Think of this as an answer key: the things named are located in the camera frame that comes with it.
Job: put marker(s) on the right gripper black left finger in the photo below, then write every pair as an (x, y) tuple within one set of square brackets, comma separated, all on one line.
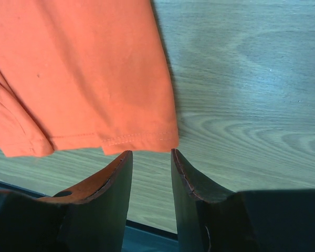
[(88, 216)]

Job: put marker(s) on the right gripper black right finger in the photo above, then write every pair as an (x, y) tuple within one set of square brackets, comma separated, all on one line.
[(209, 217)]

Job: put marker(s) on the orange polo shirt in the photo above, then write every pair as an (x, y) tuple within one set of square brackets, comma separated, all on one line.
[(83, 74)]

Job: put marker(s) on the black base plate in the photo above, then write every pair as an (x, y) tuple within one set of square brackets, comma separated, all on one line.
[(137, 237)]

